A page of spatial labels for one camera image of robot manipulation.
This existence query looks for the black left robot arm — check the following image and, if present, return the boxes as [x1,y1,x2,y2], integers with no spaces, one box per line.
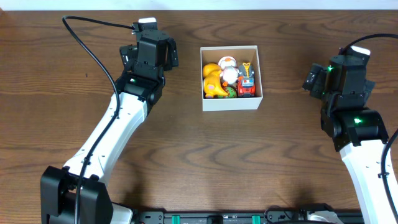
[40,17,178,223]

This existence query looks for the orange dinosaur toy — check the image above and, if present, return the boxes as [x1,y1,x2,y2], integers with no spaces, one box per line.
[202,63,228,98]

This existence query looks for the green number ball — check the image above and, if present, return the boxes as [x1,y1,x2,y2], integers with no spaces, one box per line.
[218,86,238,98]

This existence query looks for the red grey toy truck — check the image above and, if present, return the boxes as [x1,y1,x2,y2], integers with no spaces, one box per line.
[237,62,256,98]

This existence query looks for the white wooden rattle drum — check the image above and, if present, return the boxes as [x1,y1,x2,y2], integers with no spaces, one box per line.
[221,81,228,90]

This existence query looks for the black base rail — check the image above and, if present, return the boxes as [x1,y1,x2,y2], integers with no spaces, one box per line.
[131,207,364,224]

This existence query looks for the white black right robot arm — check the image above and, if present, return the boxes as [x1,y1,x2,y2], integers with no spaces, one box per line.
[302,55,397,223]

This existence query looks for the white pink duck toy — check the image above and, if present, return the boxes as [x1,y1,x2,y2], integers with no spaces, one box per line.
[218,56,239,85]

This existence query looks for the white cardboard box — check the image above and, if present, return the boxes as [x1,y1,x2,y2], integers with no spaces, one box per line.
[200,45,263,111]

